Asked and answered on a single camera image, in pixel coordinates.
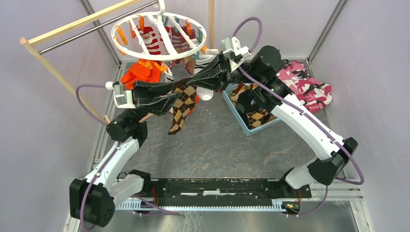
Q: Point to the white sock with black stripes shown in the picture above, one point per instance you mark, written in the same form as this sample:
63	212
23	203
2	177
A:
203	86

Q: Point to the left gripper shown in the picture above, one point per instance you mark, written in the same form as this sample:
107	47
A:
158	105

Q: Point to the wooden drying rack frame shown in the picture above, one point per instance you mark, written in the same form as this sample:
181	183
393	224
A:
34	93

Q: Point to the black grey sock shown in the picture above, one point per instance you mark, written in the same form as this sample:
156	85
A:
246	104

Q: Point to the red white striped sock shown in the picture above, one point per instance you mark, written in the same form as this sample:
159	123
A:
151	40

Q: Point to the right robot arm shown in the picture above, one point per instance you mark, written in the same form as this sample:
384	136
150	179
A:
333	152

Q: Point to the pink camouflage trousers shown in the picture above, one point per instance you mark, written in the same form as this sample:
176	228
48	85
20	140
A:
312	93

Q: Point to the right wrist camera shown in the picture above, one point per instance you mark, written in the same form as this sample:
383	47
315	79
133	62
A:
234	52

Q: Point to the light blue laundry basket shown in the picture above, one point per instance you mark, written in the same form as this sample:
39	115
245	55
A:
230	95

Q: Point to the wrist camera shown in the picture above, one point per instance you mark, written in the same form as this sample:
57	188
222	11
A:
123	98
234	52

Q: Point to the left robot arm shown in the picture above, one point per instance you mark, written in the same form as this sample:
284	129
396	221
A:
93	199

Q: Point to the orange cloth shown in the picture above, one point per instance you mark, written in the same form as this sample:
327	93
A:
147	71

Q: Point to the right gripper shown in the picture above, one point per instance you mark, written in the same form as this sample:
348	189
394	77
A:
213	76

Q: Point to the white round clip hanger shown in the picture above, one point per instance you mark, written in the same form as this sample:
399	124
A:
182	36

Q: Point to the brown argyle sock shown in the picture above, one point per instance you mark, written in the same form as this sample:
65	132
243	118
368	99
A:
259	118
184	104

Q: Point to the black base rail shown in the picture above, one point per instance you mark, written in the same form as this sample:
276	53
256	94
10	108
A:
212	194

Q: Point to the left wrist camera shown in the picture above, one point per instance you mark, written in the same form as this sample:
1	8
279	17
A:
123	98

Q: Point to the metal hanging rod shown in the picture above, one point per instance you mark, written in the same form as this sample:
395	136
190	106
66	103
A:
100	26

